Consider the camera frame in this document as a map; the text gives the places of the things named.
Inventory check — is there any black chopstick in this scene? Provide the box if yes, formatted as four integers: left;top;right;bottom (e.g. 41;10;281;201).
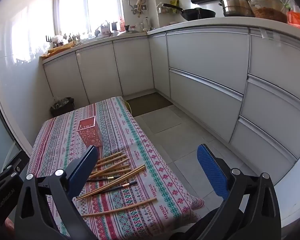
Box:
86;176;115;182
90;181;138;197

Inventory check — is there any brown floor mat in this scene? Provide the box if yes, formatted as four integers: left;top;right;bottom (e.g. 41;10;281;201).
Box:
125;92;174;117

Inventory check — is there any wall-mounted steel basket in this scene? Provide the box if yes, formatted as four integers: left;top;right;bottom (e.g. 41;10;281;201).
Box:
157;4;177;14

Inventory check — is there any kitchen window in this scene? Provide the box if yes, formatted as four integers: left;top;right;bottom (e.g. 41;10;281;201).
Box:
54;0;124;39

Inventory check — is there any brown paper bag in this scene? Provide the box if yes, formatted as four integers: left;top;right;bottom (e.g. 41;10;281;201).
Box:
42;41;77;57

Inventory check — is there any small handled basket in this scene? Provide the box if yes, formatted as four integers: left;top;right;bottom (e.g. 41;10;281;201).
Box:
99;21;113;37

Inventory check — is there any patterned striped tablecloth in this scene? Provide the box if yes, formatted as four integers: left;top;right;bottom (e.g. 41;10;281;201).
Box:
27;96;205;240

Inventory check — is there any black wok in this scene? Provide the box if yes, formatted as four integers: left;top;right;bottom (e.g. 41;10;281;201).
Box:
162;3;217;22

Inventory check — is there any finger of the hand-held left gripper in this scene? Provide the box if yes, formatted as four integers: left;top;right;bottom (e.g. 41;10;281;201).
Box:
0;151;29;180

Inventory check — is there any frosted glass sliding door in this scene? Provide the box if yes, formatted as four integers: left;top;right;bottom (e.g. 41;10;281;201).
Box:
0;80;28;165

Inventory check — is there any pink plastic utensil holder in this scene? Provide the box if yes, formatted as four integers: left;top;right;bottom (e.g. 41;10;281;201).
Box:
77;116;103;147

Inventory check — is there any row of white cabinet doors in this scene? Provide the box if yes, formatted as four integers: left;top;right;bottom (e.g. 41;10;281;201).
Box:
41;17;300;228

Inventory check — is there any bunch of wooden chopsticks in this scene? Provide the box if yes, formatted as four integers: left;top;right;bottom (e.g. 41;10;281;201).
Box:
76;151;157;217

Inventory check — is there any dark trash bin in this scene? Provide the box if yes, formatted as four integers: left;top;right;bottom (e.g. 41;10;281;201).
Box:
50;97;75;117

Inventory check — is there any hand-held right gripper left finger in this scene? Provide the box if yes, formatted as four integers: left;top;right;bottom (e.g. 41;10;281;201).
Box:
14;145;99;240

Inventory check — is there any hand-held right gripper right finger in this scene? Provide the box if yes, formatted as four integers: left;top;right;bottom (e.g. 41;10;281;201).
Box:
197;144;282;240

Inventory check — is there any glass bowl with red food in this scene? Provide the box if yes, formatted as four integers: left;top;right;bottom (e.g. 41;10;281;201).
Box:
247;0;289;23

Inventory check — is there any steel steamer pot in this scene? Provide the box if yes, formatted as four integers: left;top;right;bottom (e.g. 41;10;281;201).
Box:
217;0;253;17

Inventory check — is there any orange packet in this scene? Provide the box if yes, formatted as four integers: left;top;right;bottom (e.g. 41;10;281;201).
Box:
287;10;300;29

